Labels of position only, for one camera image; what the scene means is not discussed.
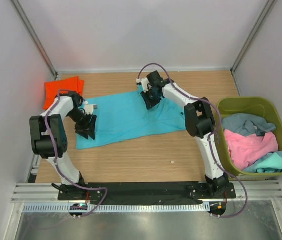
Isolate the grey blue t shirt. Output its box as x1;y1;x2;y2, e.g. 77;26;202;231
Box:
222;113;277;137

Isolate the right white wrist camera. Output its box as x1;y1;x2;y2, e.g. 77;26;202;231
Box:
136;77;153;93

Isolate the folded orange t shirt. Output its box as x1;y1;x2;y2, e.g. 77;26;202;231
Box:
43;76;85;110

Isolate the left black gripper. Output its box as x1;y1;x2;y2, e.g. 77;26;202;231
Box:
67;108;97;140

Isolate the green plastic bin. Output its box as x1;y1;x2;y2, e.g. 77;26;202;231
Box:
215;96;282;180

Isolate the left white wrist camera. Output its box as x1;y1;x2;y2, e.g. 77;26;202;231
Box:
82;101;98;115

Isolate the turquoise blue t shirt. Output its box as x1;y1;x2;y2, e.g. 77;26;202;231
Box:
76;90;186;150

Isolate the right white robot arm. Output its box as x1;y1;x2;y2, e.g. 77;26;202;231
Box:
136;71;229;198

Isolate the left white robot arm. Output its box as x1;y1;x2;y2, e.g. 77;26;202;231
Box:
29;89;98;200

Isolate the left controller board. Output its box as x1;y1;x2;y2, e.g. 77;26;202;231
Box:
69;203;89;219

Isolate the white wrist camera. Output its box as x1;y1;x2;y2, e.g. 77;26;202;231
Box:
136;77;153;93
82;101;98;115

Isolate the right controller board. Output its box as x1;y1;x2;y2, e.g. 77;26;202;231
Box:
208;202;227;218

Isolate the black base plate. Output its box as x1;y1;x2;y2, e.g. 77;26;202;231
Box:
57;181;237;206

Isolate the light teal t shirt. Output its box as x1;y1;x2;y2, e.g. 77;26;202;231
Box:
243;151;282;174

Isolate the pink t shirt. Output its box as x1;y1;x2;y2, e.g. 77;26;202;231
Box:
224;129;279;171

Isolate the aluminium frame rail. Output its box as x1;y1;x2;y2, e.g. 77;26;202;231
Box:
11;180;282;203

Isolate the controller board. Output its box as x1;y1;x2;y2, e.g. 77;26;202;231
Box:
69;203;89;219
208;202;227;218

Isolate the slotted cable duct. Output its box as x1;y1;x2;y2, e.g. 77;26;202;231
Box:
23;202;210;214

